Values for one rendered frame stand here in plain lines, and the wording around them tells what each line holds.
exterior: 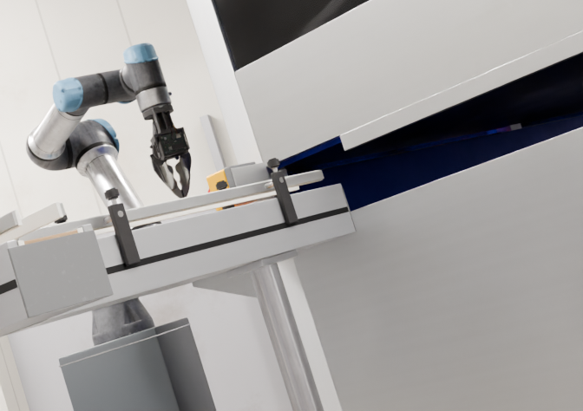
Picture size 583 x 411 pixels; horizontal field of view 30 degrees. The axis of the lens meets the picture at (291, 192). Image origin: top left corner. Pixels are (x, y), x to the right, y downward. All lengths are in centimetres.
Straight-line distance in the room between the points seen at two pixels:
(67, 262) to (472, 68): 78
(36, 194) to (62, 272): 420
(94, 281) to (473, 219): 73
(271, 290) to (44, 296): 62
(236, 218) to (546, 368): 55
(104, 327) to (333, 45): 99
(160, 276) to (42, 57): 398
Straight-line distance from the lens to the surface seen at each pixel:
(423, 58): 184
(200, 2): 217
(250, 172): 205
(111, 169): 285
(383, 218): 193
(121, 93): 258
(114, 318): 260
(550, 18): 172
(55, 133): 271
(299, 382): 184
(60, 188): 546
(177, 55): 529
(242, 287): 232
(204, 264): 169
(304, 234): 186
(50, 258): 131
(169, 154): 245
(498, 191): 179
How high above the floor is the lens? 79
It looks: 5 degrees up
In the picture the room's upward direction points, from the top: 18 degrees counter-clockwise
